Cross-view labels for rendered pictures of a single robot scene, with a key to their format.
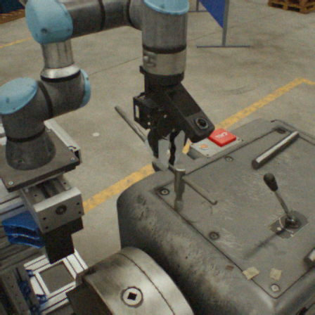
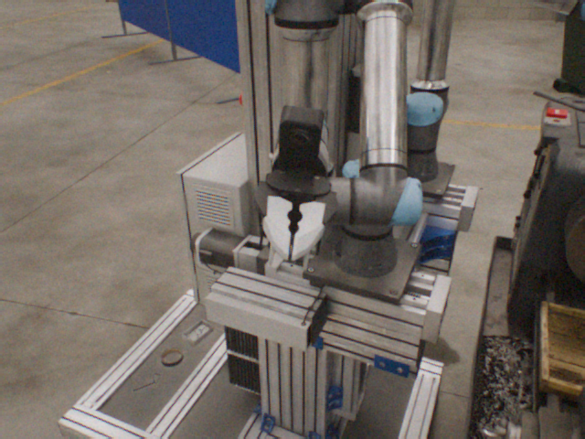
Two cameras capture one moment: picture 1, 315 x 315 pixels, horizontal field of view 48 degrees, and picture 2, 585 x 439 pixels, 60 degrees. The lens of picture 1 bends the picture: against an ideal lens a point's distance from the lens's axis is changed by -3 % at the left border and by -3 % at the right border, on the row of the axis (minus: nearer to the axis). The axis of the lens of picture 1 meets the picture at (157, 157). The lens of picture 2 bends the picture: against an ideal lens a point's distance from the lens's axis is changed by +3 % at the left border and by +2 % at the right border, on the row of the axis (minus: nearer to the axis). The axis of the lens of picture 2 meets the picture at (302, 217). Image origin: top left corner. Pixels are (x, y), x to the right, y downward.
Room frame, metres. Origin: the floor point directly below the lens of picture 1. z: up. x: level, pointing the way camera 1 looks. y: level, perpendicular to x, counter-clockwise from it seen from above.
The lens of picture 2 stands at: (-0.16, 1.39, 1.84)
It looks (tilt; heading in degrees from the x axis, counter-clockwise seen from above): 31 degrees down; 330
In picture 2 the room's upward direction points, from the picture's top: straight up
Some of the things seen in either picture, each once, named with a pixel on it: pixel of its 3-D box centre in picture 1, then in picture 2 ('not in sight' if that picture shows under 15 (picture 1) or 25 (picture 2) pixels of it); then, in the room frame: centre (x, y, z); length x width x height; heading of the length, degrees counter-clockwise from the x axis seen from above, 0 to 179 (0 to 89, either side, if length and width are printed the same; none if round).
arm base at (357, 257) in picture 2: not in sight; (366, 240); (0.58, 0.79, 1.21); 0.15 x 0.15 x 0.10
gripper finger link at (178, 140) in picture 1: (169, 143); not in sight; (0.61, -0.03, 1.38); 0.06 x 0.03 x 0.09; 37
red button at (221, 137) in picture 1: (221, 138); (556, 114); (0.82, -0.17, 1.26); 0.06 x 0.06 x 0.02; 37
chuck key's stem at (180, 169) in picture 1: (179, 188); not in sight; (0.55, -0.04, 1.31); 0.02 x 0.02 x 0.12; 37
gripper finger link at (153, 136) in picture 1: (159, 136); not in sight; (0.57, 0.00, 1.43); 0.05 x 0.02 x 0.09; 127
